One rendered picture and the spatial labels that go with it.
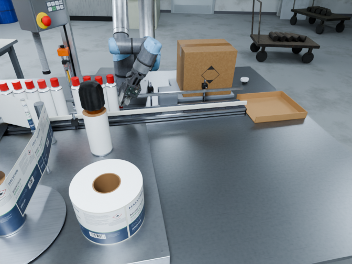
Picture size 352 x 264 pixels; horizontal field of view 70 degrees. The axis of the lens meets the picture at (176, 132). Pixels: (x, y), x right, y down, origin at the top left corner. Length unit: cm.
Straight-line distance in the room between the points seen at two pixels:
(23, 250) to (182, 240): 44
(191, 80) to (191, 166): 60
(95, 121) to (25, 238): 42
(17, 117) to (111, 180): 63
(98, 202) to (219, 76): 106
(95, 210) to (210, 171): 53
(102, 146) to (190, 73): 69
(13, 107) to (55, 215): 55
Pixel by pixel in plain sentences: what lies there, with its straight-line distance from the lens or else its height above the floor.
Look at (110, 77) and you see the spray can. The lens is 123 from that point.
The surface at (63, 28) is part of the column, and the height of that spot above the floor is 127.
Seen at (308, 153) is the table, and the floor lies 83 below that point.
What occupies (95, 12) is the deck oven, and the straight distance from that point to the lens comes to 764.
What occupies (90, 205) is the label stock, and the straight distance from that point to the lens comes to 71.
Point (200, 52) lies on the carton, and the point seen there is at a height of 112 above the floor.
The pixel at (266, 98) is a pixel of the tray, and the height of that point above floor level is 83.
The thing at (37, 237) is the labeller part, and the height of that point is 89.
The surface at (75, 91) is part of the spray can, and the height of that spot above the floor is 103.
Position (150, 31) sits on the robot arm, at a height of 121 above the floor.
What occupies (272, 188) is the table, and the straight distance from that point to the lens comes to 106.
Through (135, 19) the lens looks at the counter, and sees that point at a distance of 674.
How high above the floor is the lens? 156
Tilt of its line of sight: 35 degrees down
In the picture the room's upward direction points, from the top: 1 degrees clockwise
